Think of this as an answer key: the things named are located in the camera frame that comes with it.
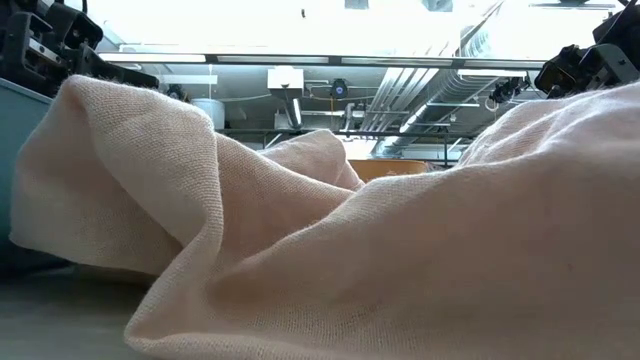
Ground long ceiling light bar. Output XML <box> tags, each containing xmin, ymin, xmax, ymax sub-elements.
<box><xmin>97</xmin><ymin>51</ymin><xmax>547</xmax><ymax>70</ymax></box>

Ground silver ceiling ducts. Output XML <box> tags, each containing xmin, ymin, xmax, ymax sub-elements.
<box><xmin>357</xmin><ymin>19</ymin><xmax>501</xmax><ymax>154</ymax></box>

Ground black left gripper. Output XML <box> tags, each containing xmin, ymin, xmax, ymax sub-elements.
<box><xmin>0</xmin><ymin>0</ymin><xmax>160</xmax><ymax>99</ymax></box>

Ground yellow plastic bin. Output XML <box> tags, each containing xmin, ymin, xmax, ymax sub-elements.
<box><xmin>348</xmin><ymin>158</ymin><xmax>432</xmax><ymax>184</ymax></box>

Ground pink cloth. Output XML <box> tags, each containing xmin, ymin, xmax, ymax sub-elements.
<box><xmin>8</xmin><ymin>73</ymin><xmax>640</xmax><ymax>360</ymax></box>

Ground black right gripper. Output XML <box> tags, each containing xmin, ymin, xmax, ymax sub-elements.
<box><xmin>533</xmin><ymin>43</ymin><xmax>640</xmax><ymax>100</ymax></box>

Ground white cylinder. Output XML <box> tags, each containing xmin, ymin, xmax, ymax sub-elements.
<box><xmin>191</xmin><ymin>97</ymin><xmax>227</xmax><ymax>132</ymax></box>

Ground white ceiling box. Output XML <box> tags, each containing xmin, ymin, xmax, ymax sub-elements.
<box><xmin>266</xmin><ymin>66</ymin><xmax>305</xmax><ymax>92</ymax></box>

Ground black hanging ceiling fixture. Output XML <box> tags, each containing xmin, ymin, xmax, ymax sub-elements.
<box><xmin>487</xmin><ymin>74</ymin><xmax>532</xmax><ymax>105</ymax></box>

